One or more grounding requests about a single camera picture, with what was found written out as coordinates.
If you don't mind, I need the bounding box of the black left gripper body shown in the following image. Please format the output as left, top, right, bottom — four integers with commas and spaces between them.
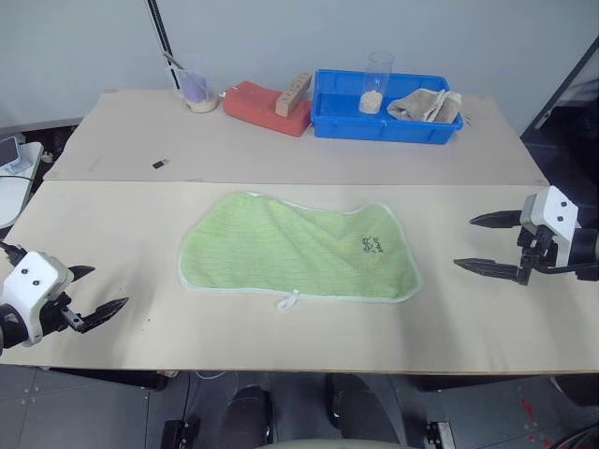
38, 293, 81, 338

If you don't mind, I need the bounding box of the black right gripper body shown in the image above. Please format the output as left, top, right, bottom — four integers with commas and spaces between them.
516, 224, 562, 276

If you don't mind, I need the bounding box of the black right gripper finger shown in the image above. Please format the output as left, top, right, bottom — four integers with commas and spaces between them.
468, 210, 523, 230
453, 257, 530, 286

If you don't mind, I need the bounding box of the light green towel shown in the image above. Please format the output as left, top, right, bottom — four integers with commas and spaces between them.
178, 190, 424, 314

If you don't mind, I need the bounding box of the white device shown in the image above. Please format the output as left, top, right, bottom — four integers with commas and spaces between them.
0, 135, 46, 231

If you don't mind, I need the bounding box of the beige folded cloth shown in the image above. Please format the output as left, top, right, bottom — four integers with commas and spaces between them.
387, 87, 464, 125

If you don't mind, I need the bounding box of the blue plastic bin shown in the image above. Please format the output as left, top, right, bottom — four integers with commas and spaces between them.
310, 68, 465, 146

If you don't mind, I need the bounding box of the dark rounded shape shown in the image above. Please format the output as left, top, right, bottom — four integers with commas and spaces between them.
324, 372, 404, 442
223, 384, 275, 444

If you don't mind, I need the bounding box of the tall clear glass cylinder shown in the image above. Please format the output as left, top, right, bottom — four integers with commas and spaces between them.
358, 51, 396, 115

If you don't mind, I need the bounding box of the red rectangular brick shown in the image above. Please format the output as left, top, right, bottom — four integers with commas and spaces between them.
222, 80, 313, 138

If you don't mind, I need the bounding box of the tan wooden block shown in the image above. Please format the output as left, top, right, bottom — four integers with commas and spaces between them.
275, 70, 314, 116

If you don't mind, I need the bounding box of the black slanted pole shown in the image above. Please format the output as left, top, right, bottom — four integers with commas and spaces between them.
146, 0, 183, 93

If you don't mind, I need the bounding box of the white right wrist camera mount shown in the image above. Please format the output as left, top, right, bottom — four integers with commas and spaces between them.
519, 185, 582, 264

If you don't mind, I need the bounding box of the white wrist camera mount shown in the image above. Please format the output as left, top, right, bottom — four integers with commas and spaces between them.
1, 251, 76, 348
519, 185, 582, 264

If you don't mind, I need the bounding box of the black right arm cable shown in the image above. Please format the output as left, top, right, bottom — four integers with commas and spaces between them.
537, 262, 599, 282

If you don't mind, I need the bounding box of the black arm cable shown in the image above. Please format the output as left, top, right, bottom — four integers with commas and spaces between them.
0, 239, 28, 268
537, 262, 599, 282

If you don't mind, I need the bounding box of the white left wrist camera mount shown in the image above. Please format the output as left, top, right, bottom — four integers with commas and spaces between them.
1, 251, 76, 348

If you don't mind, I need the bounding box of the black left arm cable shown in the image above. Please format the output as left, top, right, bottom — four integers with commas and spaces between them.
0, 239, 28, 268

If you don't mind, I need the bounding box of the black monitor frame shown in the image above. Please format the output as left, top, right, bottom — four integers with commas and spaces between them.
519, 33, 599, 189

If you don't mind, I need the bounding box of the black metal floor bracket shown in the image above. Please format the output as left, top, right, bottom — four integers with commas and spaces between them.
160, 419, 201, 449
425, 419, 456, 449

